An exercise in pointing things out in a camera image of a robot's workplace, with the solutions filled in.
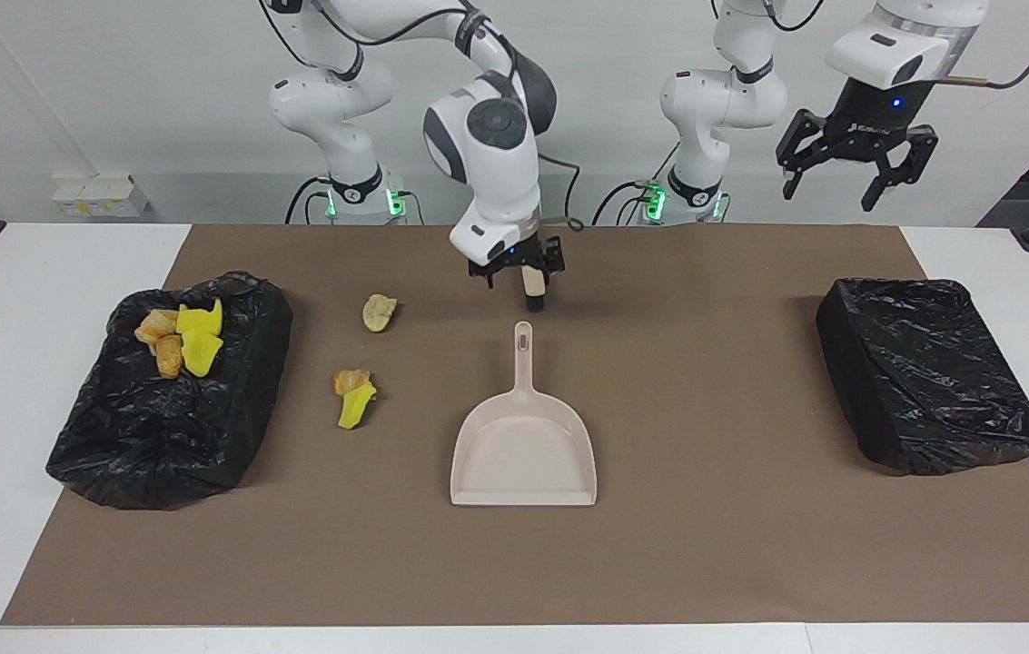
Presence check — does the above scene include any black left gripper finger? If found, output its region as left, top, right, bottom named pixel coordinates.
left=776, top=109, right=820, bottom=201
left=861, top=130, right=940, bottom=212

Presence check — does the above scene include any pale bread chunk tan crust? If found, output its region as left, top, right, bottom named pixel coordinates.
left=362, top=293, right=399, bottom=333

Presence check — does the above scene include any beige plastic dustpan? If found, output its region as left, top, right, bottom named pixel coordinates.
left=450, top=321, right=598, bottom=507

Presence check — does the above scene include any yellow sponge with green back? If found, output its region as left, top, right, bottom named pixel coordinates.
left=337, top=381, right=379, bottom=431

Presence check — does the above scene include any yellow sponge piece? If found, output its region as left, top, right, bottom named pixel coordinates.
left=181, top=329, right=225, bottom=378
left=175, top=298, right=224, bottom=335

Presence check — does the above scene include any pale wedge bread piece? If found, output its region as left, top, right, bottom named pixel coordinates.
left=134, top=309, right=180, bottom=346

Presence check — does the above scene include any bin with taut black bag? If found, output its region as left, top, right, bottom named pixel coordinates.
left=816, top=278, right=1029, bottom=476

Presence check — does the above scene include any bin with crumpled black bag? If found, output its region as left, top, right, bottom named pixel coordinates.
left=45, top=271, right=294, bottom=510

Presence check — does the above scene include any brown table mat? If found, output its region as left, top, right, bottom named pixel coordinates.
left=0, top=224, right=1029, bottom=627

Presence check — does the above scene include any black left arm base cable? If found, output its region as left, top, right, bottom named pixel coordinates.
left=591, top=177, right=660, bottom=225

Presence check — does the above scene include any black arm base cable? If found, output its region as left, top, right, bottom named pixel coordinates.
left=285, top=175, right=333, bottom=225
left=591, top=177, right=660, bottom=225

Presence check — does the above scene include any black right arm base cable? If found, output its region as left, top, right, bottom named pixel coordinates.
left=285, top=175, right=333, bottom=225

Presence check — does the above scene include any white wall socket box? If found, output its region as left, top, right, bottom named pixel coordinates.
left=52, top=174, right=152, bottom=219

